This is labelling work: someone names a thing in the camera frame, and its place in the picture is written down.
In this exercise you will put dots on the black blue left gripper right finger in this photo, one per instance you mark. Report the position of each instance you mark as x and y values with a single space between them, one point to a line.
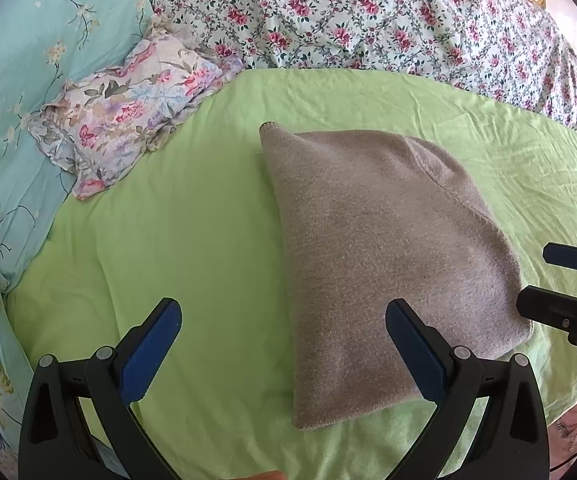
511 440

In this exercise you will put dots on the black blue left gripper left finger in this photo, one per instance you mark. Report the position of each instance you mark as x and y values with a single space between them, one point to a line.
78 422

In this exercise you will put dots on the beige knitted sweater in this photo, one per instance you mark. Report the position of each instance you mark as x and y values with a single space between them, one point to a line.
369 217

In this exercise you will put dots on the light green bed sheet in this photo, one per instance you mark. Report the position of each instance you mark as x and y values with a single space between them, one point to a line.
197 221

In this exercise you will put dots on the white pink floral duvet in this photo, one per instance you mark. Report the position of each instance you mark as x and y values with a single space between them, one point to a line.
508 50

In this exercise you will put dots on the pastel floral pillow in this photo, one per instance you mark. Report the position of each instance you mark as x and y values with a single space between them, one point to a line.
98 128

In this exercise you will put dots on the turquoise floral quilt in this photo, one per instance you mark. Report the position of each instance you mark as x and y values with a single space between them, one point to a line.
43 44

